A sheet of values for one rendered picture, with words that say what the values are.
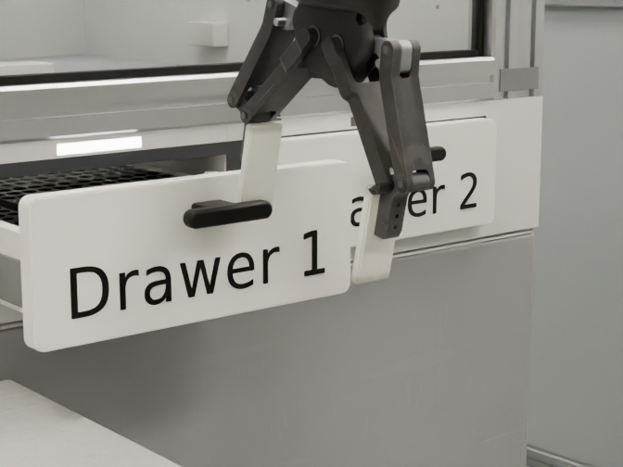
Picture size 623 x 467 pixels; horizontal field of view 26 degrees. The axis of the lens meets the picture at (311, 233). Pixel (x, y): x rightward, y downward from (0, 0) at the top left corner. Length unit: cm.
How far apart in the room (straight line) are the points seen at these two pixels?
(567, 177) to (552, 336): 35
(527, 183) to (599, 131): 133
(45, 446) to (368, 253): 26
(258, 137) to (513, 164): 52
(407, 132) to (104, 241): 24
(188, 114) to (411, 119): 35
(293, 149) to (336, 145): 5
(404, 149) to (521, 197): 62
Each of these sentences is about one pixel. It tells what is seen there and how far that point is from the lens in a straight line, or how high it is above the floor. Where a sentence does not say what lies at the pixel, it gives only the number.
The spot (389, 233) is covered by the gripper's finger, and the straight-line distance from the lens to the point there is 90.
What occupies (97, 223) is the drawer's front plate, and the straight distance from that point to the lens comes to 97.
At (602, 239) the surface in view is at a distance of 283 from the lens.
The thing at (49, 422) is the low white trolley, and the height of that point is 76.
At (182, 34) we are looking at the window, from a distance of 119.
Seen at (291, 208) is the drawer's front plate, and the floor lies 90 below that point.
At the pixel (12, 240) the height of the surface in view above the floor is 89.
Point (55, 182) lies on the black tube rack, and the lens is 119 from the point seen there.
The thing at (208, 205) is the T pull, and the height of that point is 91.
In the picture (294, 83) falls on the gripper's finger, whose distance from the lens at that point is 97.
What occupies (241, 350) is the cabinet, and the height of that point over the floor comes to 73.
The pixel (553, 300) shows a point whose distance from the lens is 293.
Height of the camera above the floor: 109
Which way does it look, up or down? 11 degrees down
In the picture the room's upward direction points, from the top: straight up
